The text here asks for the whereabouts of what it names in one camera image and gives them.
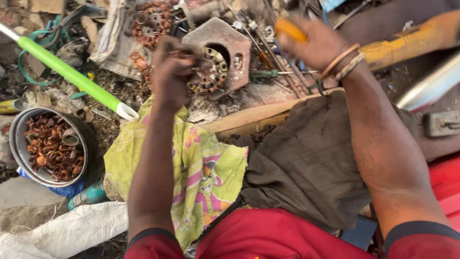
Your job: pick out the person's left hand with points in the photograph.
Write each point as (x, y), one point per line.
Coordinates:
(171, 77)

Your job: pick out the person's right hand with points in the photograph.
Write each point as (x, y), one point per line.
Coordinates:
(316, 45)

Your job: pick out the person's left fingers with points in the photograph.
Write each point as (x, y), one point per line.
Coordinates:
(181, 54)

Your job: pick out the person's right fingers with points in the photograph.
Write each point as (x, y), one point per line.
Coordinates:
(293, 48)

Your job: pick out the round motor stator with windings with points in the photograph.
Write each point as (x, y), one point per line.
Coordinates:
(210, 72)

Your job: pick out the heap of metal tools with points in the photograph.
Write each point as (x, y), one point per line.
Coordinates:
(273, 54)

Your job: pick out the tan bangle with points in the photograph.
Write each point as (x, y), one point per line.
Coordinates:
(337, 59)

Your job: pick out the rusty metal motor housing plate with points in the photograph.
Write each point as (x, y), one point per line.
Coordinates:
(230, 39)

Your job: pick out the braided wrist band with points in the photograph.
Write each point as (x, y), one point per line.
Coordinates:
(349, 66)

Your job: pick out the dirty white sack cloth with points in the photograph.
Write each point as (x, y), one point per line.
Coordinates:
(111, 43)

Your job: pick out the wooden plank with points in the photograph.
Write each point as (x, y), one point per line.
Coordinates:
(258, 113)

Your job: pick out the yellow metal pipe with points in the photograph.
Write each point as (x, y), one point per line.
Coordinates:
(406, 41)

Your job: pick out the dark grey cloth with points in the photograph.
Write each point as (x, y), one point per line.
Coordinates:
(309, 165)

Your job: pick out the yellow green printed cloth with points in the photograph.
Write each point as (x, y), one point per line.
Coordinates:
(205, 172)

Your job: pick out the shiny metal tube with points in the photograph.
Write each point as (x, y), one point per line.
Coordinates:
(431, 84)

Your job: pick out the steel bowl of copper scrap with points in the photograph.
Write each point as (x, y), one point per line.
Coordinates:
(50, 147)

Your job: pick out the teal spray can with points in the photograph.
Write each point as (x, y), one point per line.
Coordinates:
(86, 196)

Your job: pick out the blue plastic container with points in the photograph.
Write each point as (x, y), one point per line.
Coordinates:
(68, 189)

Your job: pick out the yellow tube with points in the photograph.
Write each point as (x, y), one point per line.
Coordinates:
(9, 106)

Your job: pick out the person's red shirt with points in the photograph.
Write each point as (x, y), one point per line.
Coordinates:
(273, 237)

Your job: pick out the white woven sack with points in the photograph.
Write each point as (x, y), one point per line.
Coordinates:
(61, 230)

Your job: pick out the grey metal bracket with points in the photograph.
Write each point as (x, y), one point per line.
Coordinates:
(442, 123)

